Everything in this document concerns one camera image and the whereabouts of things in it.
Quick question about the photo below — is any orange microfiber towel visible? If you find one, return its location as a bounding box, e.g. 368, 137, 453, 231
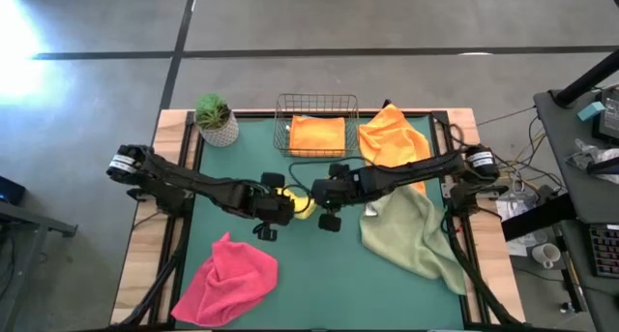
288, 114, 347, 158
357, 103, 432, 196

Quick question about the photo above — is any succulent in white patterned pot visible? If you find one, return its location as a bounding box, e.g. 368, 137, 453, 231
193, 93, 241, 148

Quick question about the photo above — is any green table mat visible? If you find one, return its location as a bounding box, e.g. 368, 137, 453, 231
176, 114, 465, 331

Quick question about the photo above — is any light green microfiber towel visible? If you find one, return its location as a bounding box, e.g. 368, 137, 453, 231
359, 184, 468, 296

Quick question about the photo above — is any yellow microfiber towel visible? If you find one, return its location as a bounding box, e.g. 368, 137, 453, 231
276, 186, 316, 221

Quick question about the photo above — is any small teal box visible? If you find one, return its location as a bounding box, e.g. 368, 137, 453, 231
577, 101, 606, 123

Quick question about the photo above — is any tangled cable bundle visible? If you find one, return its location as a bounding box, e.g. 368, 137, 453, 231
481, 106, 567, 207

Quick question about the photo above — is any black keyboard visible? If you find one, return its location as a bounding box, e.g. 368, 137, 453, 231
587, 224, 619, 280

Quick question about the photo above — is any grey desk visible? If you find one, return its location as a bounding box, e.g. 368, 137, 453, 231
533, 87, 619, 332

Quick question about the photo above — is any black aluminium table frame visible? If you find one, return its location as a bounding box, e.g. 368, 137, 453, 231
109, 107, 528, 332

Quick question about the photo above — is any pink microfiber towel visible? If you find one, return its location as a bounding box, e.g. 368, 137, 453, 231
171, 231, 280, 328

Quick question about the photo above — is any crumpled clear plastic bag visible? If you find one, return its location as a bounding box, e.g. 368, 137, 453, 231
564, 137, 619, 186

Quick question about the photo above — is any black device with blue light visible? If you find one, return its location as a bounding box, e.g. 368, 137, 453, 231
0, 175, 28, 206

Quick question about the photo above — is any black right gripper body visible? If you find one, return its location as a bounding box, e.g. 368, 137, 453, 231
312, 171, 368, 212

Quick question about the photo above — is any dark wire basket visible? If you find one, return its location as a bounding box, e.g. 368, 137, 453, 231
273, 93, 360, 159

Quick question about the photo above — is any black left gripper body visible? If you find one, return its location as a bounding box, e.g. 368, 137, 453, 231
234, 186, 296, 226

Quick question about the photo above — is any black desk foot bar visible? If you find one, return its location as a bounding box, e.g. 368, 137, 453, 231
500, 194, 576, 242

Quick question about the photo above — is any black metal stand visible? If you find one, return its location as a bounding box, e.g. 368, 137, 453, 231
0, 200, 78, 332

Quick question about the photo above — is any black corrugated cable conduit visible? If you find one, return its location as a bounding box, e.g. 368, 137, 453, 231
442, 215, 526, 329

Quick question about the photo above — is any white mug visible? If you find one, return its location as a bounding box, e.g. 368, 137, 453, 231
531, 243, 562, 270

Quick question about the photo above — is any black pole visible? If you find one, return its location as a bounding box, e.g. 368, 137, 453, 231
553, 48, 619, 108

